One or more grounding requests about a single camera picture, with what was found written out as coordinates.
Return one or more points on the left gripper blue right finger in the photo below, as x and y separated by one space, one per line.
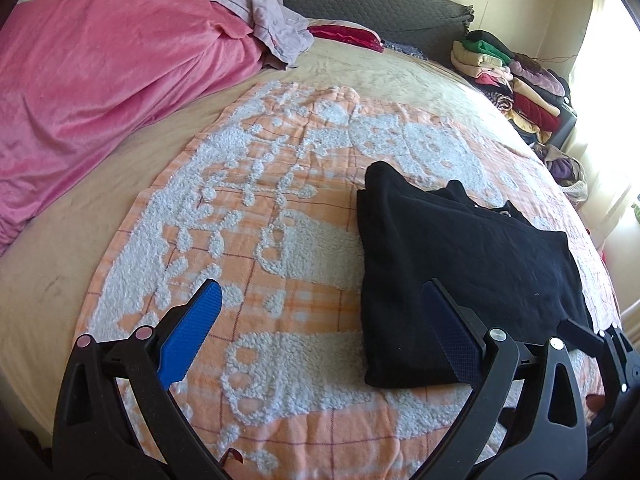
464 350

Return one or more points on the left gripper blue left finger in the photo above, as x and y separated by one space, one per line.
188 327

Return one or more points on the black sweater with orange patches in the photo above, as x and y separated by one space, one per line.
492 260

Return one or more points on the bag of purple clothes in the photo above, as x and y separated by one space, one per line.
566 171

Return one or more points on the stack of folded clothes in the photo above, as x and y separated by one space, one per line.
535 100

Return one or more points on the beige bed sheet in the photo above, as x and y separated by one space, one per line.
46 272

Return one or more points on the orange white patterned blanket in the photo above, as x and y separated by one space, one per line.
264 202

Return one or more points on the pink quilt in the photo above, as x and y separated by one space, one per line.
79 76

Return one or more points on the lilac crumpled garment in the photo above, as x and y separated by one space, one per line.
281 30

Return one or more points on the red pillow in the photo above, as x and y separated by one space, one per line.
356 36

